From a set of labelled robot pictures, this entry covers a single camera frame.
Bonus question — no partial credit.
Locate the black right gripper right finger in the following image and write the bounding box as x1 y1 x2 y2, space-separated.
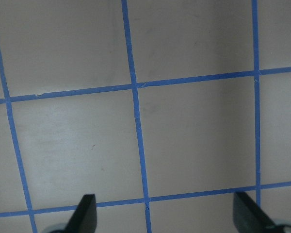
233 192 276 233

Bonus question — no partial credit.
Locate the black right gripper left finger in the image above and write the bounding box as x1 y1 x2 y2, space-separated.
64 194 97 233

